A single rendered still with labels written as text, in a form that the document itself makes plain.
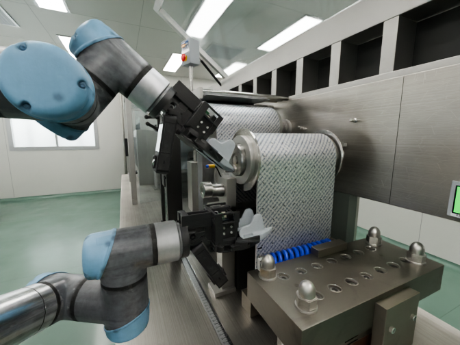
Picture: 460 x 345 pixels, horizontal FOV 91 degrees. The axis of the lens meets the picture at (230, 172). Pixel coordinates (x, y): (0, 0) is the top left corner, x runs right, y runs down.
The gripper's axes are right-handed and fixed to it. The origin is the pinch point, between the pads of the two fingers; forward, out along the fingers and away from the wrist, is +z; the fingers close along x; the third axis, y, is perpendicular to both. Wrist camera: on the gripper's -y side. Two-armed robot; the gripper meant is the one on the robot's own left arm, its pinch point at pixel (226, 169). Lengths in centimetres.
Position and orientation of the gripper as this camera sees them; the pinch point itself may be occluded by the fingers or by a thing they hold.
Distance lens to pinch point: 51.8
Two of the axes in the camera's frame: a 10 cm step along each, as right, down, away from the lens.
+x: -4.2, -1.4, 8.9
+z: 7.0, 5.8, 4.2
